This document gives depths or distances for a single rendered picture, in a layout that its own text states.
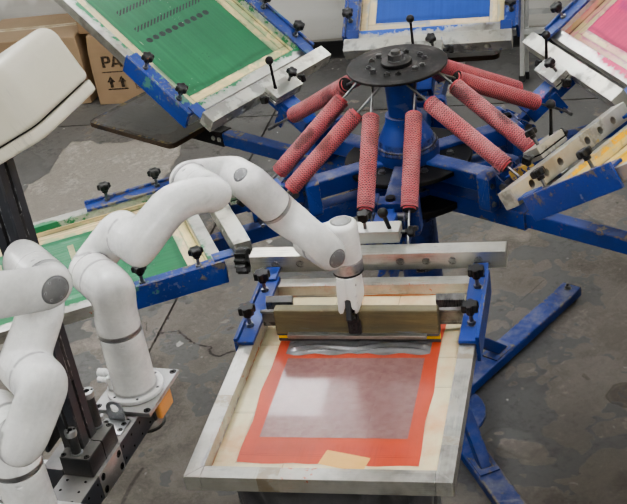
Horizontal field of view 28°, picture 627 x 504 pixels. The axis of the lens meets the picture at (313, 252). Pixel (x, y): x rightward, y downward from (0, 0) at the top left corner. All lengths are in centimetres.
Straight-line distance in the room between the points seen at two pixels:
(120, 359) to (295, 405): 47
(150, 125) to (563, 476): 186
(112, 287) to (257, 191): 38
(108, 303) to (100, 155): 414
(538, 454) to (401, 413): 139
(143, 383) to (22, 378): 57
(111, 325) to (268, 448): 47
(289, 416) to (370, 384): 21
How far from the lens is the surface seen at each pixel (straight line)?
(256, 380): 304
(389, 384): 295
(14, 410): 223
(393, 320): 303
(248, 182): 270
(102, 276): 261
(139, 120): 457
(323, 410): 290
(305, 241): 279
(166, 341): 503
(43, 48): 219
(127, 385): 273
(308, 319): 308
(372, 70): 367
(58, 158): 681
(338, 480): 266
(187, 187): 261
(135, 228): 262
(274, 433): 287
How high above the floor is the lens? 272
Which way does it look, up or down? 30 degrees down
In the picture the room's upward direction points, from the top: 10 degrees counter-clockwise
